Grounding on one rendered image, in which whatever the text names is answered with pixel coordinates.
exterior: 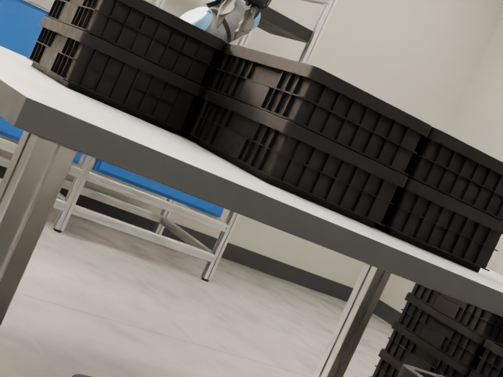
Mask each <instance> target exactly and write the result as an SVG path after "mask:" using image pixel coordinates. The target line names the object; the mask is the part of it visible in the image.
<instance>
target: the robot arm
mask: <svg viewBox="0 0 503 377"><path fill-rule="evenodd" d="M271 1H272V0H206V4H207V7H197V8H195V9H194V10H190V11H188V12H186V13H185V14H184V15H182V16H181V17H180V18H181V19H183V20H185V21H187V22H189V23H191V24H193V25H195V26H197V27H199V28H201V29H203V30H205V31H207V32H209V33H211V34H213V35H215V36H217V37H219V38H221V39H223V40H224V41H225V42H227V43H231V42H233V41H235V40H237V39H238V38H240V37H242V36H243V35H247V34H248V33H249V32H250V31H252V30H254V29H255V28H256V27H257V26H258V24H259V22H260V11H261V10H263V9H267V8H268V6H269V4H270V2H271ZM268 2H269V3H268Z"/></svg>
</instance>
